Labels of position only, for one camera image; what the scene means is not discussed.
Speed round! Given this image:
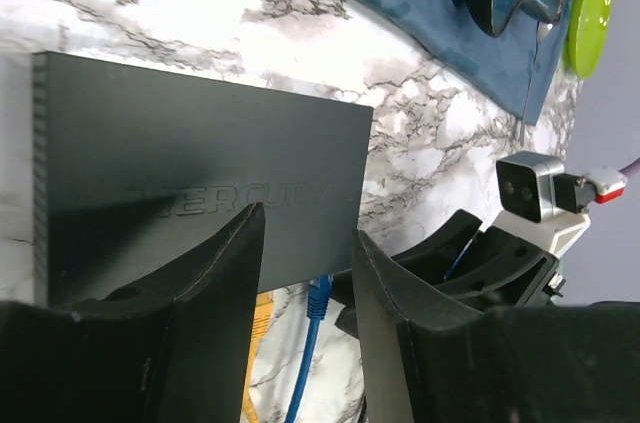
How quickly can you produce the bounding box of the dark grey network switch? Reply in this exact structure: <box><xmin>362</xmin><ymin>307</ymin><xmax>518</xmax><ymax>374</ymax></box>
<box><xmin>32</xmin><ymin>52</ymin><xmax>373</xmax><ymax>306</ymax></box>

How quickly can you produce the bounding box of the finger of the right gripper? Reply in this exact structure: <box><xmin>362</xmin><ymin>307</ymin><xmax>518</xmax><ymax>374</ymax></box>
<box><xmin>392</xmin><ymin>210</ymin><xmax>482</xmax><ymax>267</ymax></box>
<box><xmin>331</xmin><ymin>267</ymin><xmax>481</xmax><ymax>339</ymax></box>

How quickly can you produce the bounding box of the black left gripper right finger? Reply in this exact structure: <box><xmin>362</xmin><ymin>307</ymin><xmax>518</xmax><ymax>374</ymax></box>
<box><xmin>352</xmin><ymin>231</ymin><xmax>639</xmax><ymax>422</ymax></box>

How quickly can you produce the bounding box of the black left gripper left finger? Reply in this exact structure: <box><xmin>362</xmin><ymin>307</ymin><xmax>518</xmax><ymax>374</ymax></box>
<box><xmin>1</xmin><ymin>203</ymin><xmax>265</xmax><ymax>422</ymax></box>

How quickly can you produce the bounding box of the yellow ethernet cable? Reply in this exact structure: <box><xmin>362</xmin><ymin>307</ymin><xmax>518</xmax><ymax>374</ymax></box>
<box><xmin>241</xmin><ymin>292</ymin><xmax>275</xmax><ymax>423</ymax></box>

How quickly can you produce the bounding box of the blue ethernet cable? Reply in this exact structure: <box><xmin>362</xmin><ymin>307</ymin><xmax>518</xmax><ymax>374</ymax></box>
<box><xmin>282</xmin><ymin>273</ymin><xmax>335</xmax><ymax>423</ymax></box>

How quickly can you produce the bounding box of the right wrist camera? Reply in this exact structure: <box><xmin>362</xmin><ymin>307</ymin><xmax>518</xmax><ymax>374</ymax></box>
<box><xmin>496</xmin><ymin>151</ymin><xmax>596</xmax><ymax>223</ymax></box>

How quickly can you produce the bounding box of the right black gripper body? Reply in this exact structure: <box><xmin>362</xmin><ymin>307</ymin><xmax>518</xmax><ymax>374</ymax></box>
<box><xmin>439</xmin><ymin>227</ymin><xmax>565</xmax><ymax>306</ymax></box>

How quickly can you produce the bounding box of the blue cloth placemat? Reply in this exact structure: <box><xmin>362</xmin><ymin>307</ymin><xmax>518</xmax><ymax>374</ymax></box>
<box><xmin>357</xmin><ymin>0</ymin><xmax>571</xmax><ymax>125</ymax></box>

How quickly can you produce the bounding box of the green round plate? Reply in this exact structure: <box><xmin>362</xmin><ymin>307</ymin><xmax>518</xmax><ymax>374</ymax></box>
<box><xmin>566</xmin><ymin>0</ymin><xmax>612</xmax><ymax>79</ymax></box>

